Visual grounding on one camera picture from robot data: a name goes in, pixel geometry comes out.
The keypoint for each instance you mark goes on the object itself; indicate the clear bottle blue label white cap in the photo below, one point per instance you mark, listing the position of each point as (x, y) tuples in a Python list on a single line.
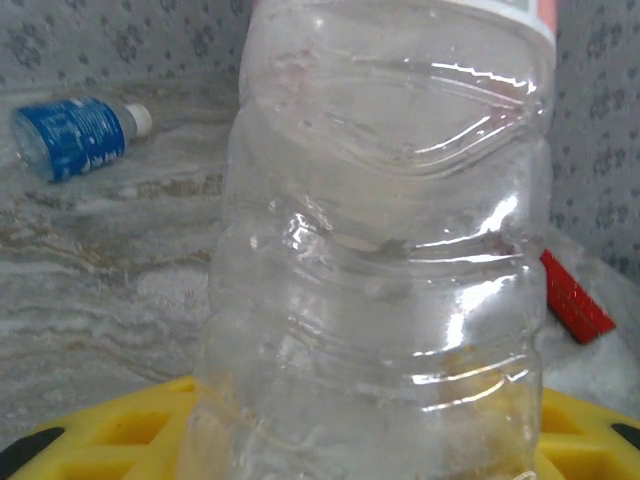
[(70, 135)]

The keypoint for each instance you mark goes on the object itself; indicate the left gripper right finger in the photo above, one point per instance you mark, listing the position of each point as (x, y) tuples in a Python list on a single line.
[(590, 445)]

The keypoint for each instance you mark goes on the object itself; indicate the red glitter cylinder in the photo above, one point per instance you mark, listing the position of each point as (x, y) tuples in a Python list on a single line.
[(575, 300)]

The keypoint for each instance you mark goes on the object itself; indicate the clear bottle red label red cap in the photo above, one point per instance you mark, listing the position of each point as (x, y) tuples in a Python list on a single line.
[(375, 250)]

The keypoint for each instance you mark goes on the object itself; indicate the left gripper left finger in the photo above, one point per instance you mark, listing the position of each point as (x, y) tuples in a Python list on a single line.
[(100, 440)]

